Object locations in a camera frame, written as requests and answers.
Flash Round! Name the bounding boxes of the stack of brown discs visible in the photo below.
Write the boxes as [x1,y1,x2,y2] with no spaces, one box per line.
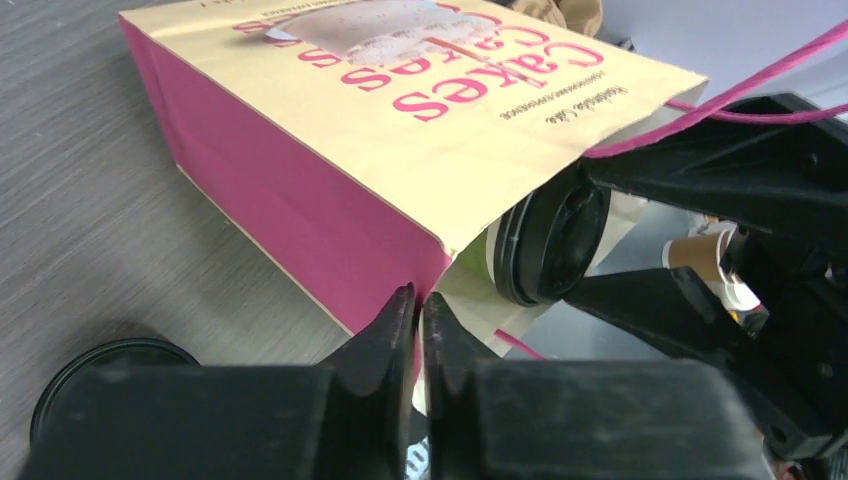
[661,229,734,284]

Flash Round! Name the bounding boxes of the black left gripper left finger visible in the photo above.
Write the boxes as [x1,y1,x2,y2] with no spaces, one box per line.
[20,284,416,479]

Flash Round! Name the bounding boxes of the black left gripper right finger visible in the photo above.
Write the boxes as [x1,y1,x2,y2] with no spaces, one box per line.
[421,293,771,479]

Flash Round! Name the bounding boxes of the stack of black lids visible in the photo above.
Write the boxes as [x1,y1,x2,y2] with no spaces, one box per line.
[29,337,200,444]

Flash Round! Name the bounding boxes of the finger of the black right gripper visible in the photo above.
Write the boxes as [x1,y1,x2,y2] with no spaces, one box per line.
[563,268,847,460]
[581,118,847,246]

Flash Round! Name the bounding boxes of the paper gift bag pink handles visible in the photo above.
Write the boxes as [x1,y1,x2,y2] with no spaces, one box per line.
[119,0,848,412]

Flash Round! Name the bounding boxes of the brown pulp cup carrier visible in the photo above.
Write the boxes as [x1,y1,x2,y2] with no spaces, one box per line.
[507,0,603,37]

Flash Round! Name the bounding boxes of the black coffee cup lid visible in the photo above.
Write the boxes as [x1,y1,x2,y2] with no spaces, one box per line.
[487,183,610,307]

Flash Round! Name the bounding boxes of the green paper cup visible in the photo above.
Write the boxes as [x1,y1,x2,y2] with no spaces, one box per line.
[457,230,494,283]

